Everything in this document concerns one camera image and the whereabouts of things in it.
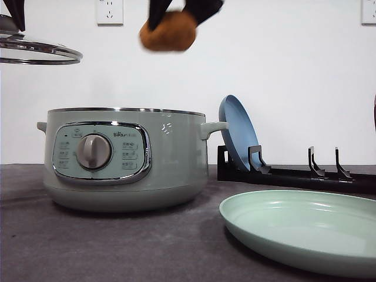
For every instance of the white wall socket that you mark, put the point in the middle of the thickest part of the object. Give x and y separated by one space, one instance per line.
110 12
368 12

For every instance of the blue plate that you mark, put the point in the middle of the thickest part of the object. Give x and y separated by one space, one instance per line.
240 133

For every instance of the black dish rack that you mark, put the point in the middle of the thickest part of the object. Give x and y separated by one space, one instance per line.
312 178

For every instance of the right white wall socket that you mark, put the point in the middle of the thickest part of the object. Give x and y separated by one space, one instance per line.
368 12

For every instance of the green electric steamer pot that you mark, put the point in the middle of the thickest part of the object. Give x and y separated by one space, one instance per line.
123 160

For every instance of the left white wall socket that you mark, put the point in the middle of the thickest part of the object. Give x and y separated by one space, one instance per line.
110 12

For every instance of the dark brown object at edge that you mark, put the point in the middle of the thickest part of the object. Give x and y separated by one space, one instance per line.
374 113

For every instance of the glass steamer lid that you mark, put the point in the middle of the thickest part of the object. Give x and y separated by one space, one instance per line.
15 48

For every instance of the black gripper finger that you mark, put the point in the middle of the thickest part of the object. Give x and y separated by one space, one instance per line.
203 10
16 9
157 12

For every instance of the brown potato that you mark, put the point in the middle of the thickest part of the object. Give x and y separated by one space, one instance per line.
176 32

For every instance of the green plate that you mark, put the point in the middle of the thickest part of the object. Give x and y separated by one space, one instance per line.
325 230

